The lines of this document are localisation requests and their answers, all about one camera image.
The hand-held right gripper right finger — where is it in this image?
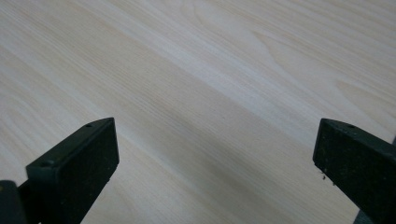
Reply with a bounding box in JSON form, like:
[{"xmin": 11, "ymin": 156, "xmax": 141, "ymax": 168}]
[{"xmin": 312, "ymin": 118, "xmax": 396, "ymax": 224}]

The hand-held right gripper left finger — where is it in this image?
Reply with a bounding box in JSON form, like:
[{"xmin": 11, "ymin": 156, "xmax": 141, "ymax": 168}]
[{"xmin": 18, "ymin": 117, "xmax": 120, "ymax": 224}]

